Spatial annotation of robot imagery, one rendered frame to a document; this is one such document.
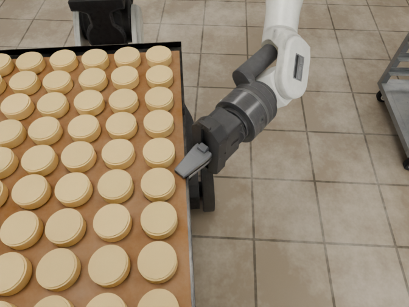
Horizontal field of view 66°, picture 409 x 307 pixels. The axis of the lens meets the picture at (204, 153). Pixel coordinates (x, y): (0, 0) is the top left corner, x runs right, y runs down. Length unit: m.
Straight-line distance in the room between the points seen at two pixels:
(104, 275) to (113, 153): 0.18
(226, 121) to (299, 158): 1.18
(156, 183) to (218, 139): 0.11
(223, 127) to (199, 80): 1.48
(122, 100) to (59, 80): 0.13
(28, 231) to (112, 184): 0.12
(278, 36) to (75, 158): 0.40
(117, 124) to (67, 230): 0.18
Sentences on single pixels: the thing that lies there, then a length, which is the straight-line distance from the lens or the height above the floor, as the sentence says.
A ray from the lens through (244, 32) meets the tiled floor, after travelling 2.32.
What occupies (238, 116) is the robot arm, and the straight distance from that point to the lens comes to 0.53.
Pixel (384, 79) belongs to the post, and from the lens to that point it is 1.94.
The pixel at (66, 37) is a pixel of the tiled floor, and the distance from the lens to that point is 2.45.
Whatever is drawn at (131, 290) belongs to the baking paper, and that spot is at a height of 0.91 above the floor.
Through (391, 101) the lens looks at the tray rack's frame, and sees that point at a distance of 1.88.
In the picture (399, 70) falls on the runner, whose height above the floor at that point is 0.24.
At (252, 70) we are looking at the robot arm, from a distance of 0.57.
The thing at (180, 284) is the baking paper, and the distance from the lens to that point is 0.44.
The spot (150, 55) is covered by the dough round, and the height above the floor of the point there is 0.93.
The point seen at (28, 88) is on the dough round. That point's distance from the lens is 0.66.
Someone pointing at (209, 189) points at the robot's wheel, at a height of 0.19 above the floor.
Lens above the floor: 1.34
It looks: 56 degrees down
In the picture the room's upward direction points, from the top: straight up
